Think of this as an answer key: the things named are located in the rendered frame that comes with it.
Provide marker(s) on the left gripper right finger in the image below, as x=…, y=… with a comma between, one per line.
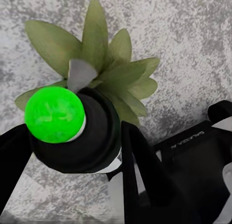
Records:
x=168, y=204

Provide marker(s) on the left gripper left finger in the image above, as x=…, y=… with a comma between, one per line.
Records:
x=15, y=152

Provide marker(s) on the pot plant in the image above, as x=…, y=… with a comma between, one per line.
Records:
x=123, y=82

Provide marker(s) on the insectifuge atomizer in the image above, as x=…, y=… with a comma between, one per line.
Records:
x=75, y=130

